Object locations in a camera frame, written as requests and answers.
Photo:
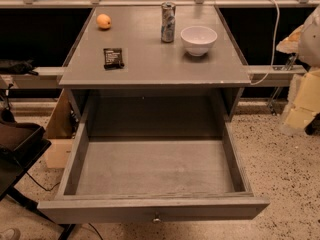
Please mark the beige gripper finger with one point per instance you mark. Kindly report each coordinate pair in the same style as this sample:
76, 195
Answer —
290, 43
303, 103

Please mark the silver blue redbull can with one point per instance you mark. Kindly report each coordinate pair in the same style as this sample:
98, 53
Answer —
168, 22

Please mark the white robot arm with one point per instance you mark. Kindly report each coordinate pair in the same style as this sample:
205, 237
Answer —
309, 43

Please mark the metal drawer knob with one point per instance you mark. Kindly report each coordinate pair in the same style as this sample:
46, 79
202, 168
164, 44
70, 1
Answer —
156, 218

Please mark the open grey top drawer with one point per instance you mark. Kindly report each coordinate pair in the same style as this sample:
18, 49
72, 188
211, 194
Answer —
110, 180

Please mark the white ceramic bowl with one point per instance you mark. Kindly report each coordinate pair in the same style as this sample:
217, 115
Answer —
198, 40

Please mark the grey wooden cabinet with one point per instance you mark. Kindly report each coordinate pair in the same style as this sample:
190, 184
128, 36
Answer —
162, 91

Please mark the black snack packet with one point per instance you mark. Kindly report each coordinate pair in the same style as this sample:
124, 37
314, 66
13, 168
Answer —
113, 58

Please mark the orange fruit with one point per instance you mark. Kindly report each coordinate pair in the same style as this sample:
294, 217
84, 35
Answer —
103, 21

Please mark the cardboard box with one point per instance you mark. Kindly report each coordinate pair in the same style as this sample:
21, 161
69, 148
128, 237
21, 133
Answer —
59, 132

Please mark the black bag on shelf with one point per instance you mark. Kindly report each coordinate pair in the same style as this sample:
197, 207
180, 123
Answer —
17, 67

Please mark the black chair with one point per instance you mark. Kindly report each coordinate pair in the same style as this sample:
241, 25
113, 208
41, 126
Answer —
21, 145

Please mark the white shoe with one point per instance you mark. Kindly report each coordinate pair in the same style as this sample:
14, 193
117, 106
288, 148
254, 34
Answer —
10, 234

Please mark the metal rail shelf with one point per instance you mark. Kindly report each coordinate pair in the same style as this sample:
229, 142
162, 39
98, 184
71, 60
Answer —
49, 77

